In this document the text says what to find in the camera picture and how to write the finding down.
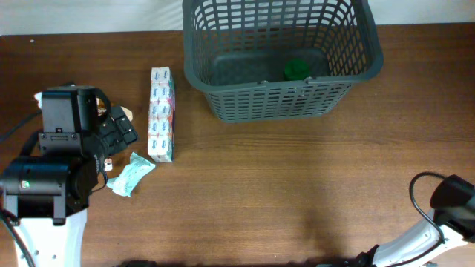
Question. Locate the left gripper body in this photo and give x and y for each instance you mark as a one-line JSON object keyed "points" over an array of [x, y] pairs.
{"points": [[111, 140]]}

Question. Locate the beige brown snack bag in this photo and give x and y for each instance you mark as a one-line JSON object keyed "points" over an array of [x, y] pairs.
{"points": [[128, 111]]}

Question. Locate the grey plastic shopping basket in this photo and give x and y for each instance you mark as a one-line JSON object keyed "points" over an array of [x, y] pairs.
{"points": [[235, 53]]}

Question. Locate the green lid glass jar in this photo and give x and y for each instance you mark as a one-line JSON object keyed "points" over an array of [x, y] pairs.
{"points": [[296, 69]]}

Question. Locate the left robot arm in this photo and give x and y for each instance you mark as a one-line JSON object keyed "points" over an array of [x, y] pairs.
{"points": [[46, 188]]}

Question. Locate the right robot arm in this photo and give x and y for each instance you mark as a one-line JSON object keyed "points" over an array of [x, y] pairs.
{"points": [[449, 224]]}

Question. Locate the tissue pack multipack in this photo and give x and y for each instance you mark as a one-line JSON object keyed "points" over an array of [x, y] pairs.
{"points": [[161, 115]]}

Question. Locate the mint green wrapped packet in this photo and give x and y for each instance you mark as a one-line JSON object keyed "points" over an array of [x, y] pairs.
{"points": [[131, 175]]}

